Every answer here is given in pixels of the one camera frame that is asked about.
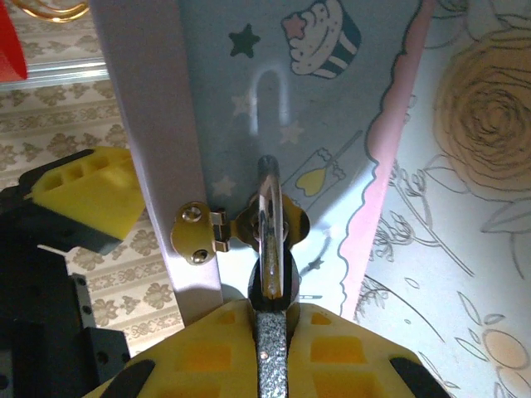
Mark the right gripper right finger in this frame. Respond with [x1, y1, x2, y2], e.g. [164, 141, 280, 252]
[285, 301, 453, 398]

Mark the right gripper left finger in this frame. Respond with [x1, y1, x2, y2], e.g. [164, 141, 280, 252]
[82, 298, 259, 398]

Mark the pastel cupcake print box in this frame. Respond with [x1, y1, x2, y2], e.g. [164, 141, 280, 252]
[89, 0, 436, 328]

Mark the gold hasp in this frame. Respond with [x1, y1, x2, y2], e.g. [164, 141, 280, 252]
[172, 194, 312, 266]

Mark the red goblet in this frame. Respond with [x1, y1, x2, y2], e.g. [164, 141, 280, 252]
[0, 0, 30, 83]

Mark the floral table mat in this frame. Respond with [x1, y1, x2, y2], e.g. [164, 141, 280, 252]
[354, 0, 531, 398]

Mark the aluminium table frame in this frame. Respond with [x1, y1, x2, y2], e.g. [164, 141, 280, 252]
[0, 56, 111, 91]

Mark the gold wire stand wooden base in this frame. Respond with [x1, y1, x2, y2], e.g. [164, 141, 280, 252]
[12, 0, 89, 22]

